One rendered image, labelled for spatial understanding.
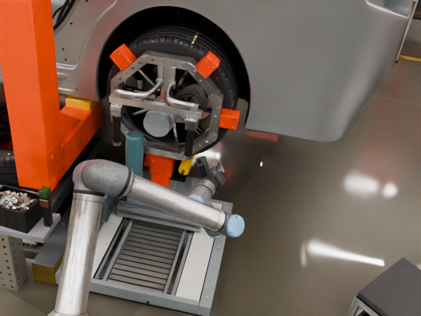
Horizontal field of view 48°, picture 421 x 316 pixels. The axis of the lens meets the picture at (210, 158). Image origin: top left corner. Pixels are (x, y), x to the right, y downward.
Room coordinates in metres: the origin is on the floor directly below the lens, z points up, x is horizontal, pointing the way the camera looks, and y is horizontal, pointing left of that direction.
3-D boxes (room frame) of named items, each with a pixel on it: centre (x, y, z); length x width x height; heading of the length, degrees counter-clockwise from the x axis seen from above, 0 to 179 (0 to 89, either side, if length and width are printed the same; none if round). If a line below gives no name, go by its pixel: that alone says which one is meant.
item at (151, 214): (2.19, 0.23, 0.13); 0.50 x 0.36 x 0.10; 84
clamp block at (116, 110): (1.83, 0.44, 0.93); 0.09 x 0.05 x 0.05; 174
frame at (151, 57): (2.02, 0.25, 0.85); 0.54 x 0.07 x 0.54; 84
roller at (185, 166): (2.11, 0.12, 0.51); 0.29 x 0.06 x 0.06; 174
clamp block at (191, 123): (1.80, 0.10, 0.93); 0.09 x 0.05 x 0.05; 174
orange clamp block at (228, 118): (2.00, -0.06, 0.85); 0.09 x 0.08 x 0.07; 84
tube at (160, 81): (1.91, 0.36, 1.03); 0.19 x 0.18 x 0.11; 174
